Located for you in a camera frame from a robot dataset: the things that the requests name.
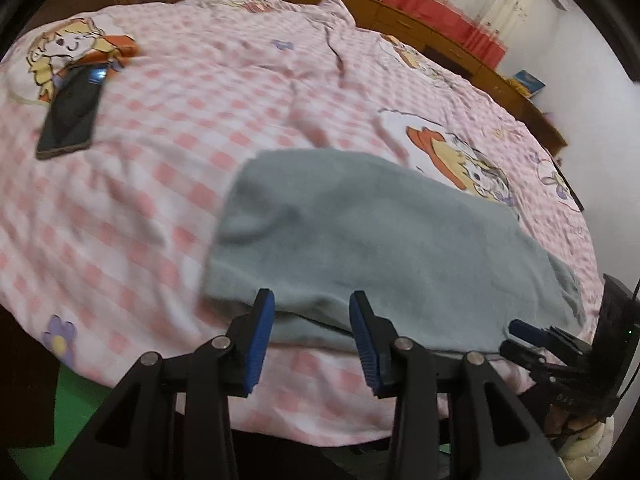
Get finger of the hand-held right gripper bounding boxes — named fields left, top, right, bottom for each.
left=508, top=319, right=597, bottom=362
left=500, top=341, right=594, bottom=384

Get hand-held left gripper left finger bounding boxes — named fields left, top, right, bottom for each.
left=50, top=289, right=276, bottom=480

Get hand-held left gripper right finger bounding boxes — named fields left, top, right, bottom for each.
left=349, top=291, right=566, bottom=480

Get grey pants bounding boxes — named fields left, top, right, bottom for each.
left=202, top=149, right=586, bottom=353

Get person's right forearm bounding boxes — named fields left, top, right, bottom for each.
left=560, top=420, right=618, bottom=476

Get person's right hand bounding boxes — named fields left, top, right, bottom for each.
left=545, top=402, right=601, bottom=441

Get green mat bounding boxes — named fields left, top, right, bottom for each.
left=12, top=364, right=118, bottom=480

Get dark brown board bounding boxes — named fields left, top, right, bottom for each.
left=0, top=305, right=62, bottom=452

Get pink checked cartoon blanket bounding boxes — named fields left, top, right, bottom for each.
left=0, top=0, right=603, bottom=448

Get black smartphone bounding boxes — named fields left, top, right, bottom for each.
left=36, top=62, right=108, bottom=161

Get long wooden cabinet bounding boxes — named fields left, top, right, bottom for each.
left=247, top=0, right=568, bottom=156

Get wide red and cream curtain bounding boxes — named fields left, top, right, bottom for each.
left=357, top=0, right=543, bottom=68

